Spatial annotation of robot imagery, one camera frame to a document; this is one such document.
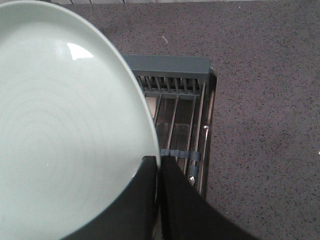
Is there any stainless steel sink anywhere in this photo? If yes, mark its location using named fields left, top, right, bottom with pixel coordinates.
left=144, top=69, right=217, bottom=197

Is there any grey-green dish drying rack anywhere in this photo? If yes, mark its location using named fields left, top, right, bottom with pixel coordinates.
left=123, top=54, right=213, bottom=196

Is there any light green round plate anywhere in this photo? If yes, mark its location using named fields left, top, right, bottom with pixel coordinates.
left=0, top=0, right=160, bottom=240

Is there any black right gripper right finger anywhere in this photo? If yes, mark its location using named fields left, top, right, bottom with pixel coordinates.
left=159, top=156, right=257, bottom=240

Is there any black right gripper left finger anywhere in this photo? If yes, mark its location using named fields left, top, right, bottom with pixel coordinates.
left=64, top=156, right=158, bottom=240

